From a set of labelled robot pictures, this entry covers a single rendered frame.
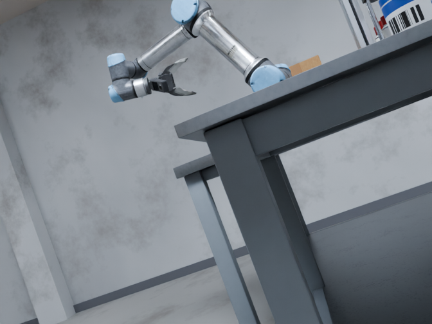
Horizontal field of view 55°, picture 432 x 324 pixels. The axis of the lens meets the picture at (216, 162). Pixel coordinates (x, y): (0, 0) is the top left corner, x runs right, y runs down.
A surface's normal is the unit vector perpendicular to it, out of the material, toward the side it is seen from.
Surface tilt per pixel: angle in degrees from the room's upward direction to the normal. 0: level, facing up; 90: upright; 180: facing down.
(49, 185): 90
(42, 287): 90
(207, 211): 90
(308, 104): 90
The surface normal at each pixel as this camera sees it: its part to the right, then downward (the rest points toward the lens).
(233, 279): -0.18, 0.03
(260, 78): -0.27, 0.22
